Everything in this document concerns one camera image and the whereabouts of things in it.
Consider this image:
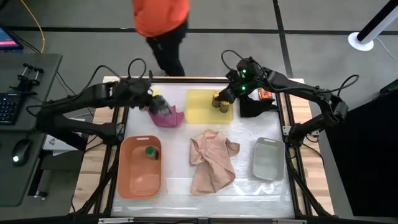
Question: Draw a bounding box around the yellow cable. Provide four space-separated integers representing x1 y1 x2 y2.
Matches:
20 0 46 54

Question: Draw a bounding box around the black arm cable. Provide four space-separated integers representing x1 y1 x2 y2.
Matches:
221 49 249 74
79 58 148 94

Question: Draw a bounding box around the orange plastic bin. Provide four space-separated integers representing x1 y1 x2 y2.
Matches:
117 135 162 200

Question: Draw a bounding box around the black cloth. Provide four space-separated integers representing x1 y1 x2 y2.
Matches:
239 93 279 119

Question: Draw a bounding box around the green-lid spice jar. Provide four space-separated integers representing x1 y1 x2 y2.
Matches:
152 95 173 117
144 146 160 161

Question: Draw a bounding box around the orange spice packet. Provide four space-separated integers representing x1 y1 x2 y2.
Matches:
258 88 275 101

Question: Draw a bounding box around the laptop screen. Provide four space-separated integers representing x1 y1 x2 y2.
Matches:
0 26 24 52

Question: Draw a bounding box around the black computer mouse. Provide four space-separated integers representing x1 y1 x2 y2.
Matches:
11 139 34 167

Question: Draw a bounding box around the person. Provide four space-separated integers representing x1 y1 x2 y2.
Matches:
132 0 190 77

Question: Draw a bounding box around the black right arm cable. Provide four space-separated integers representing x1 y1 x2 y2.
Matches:
221 49 249 74

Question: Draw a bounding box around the white plastic table cover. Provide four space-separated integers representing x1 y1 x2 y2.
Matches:
111 82 295 218

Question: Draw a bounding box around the grey plastic bin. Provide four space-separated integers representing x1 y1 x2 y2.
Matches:
251 137 286 182

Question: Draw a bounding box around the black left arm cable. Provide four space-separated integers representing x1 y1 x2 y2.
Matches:
79 58 148 94

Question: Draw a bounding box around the black side panel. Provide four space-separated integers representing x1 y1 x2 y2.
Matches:
323 79 398 218

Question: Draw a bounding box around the white cable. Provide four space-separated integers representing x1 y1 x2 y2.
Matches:
374 37 398 63

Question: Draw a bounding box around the grey desk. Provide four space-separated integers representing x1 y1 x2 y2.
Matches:
0 52 63 208

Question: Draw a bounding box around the white floor stand post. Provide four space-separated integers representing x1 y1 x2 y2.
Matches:
347 0 398 52

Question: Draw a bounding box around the pink cloth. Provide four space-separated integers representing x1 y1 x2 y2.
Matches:
147 105 185 128

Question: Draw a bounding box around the black aluminium table frame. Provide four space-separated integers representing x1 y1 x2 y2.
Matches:
70 70 335 224

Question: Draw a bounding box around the beige cloth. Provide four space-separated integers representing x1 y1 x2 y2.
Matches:
188 129 241 197

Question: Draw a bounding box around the white paper sheet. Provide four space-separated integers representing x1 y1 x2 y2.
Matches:
43 117 80 156

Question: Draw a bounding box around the yellow translucent tray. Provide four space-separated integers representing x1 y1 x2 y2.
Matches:
185 89 234 125

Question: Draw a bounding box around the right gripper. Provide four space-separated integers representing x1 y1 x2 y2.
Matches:
217 57 265 104

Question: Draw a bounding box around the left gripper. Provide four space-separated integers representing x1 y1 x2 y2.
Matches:
119 78 167 115

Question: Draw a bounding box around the black clamp stand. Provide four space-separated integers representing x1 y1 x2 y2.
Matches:
9 63 45 96

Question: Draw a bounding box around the black keyboard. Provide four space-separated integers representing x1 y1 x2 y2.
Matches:
0 91 22 126

